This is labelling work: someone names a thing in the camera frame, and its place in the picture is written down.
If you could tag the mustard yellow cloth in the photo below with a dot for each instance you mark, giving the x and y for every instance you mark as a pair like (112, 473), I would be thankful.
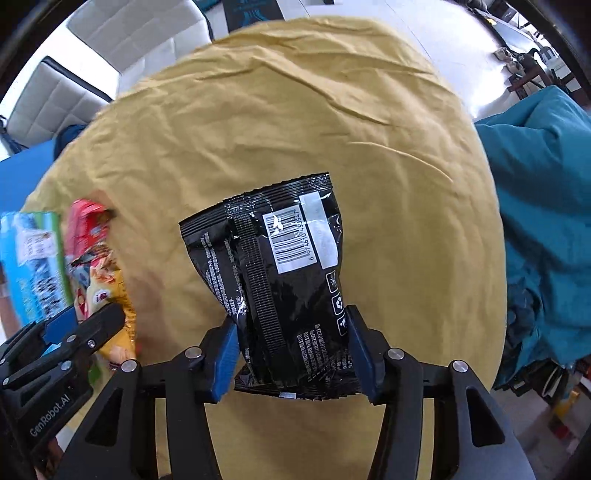
(286, 115)

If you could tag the blue green snack packet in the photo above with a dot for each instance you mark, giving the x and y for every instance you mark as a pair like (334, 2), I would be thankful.
(32, 258)

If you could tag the blue cloth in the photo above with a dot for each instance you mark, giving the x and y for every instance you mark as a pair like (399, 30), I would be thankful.
(23, 175)

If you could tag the black snack packet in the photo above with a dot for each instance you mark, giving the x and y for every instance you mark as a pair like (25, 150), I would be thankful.
(286, 295)

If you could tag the colourful printed snack packet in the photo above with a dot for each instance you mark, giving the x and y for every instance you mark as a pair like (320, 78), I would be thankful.
(85, 281)

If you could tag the dark glossy table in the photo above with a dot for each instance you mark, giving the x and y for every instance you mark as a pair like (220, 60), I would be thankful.
(517, 27)

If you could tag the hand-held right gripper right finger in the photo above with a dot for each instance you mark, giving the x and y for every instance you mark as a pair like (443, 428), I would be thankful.
(361, 355)

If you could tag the yellow snack packet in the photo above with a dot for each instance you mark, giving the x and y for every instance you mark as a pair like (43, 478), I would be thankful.
(119, 304)

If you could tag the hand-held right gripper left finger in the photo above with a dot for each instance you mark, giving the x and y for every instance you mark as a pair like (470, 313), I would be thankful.
(224, 362)

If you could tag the white padded chair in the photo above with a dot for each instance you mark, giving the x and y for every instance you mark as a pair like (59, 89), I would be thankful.
(51, 104)
(134, 37)

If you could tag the red snack packet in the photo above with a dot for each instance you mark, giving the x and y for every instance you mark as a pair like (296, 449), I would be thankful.
(85, 226)

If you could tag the teal blanket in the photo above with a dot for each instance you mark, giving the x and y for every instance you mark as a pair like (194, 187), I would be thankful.
(540, 207)

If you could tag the dark printed mat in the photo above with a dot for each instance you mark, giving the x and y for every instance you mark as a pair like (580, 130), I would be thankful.
(251, 11)

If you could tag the dark wooden chair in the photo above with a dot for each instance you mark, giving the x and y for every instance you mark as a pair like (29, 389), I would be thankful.
(531, 78)

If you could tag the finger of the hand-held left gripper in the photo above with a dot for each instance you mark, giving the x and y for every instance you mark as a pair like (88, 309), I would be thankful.
(59, 326)
(102, 323)

